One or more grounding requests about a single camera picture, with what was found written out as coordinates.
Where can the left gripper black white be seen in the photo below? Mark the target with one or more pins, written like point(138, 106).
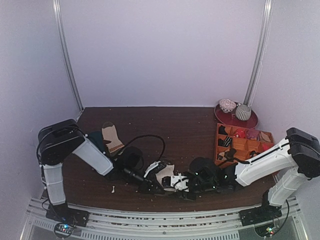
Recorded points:
point(149, 182)

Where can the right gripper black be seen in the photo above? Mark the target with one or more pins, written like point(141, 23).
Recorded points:
point(187, 191)

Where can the cream white sock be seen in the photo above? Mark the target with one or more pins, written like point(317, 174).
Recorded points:
point(168, 171)

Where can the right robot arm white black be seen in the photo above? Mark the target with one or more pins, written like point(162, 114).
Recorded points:
point(298, 153)

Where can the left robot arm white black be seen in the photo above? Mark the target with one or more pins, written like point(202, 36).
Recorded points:
point(58, 141)

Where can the argyle brown sock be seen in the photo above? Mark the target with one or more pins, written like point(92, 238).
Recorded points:
point(227, 155)

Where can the striped black white sock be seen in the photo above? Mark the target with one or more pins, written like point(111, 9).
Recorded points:
point(225, 142)

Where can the orange wooden compartment box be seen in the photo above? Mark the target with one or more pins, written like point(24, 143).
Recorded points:
point(245, 148)

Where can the beige brown striped sock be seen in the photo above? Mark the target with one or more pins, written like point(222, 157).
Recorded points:
point(110, 138)

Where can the dark teal monkey sock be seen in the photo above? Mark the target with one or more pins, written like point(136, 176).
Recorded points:
point(96, 138)

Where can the black sock in box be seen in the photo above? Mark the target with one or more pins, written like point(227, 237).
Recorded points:
point(222, 130)

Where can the red sock in box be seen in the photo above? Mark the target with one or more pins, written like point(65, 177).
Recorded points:
point(240, 133)

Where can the pink sock in box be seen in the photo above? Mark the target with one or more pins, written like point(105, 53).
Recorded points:
point(252, 134)

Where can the white patterned bowl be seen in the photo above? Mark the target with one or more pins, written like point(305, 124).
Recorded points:
point(227, 105)

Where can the grey striped cup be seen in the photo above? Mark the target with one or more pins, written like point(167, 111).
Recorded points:
point(243, 112)

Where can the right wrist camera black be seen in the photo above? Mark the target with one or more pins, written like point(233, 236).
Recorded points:
point(203, 173)

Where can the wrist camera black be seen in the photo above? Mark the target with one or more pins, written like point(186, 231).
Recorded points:
point(203, 173)
point(132, 157)

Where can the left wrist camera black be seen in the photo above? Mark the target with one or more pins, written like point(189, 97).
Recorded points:
point(132, 157)

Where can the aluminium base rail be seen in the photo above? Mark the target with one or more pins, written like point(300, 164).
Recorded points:
point(107, 224)

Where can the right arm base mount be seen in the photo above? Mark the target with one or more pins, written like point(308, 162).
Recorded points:
point(256, 215)

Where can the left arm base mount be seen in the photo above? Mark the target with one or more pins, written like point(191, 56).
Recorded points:
point(70, 216)

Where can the right aluminium frame post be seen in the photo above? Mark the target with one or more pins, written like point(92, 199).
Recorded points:
point(260, 51)

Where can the aluminium frame post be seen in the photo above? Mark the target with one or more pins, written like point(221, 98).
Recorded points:
point(260, 51)
point(65, 53)

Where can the left aluminium frame post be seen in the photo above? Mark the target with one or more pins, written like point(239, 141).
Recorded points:
point(65, 53)

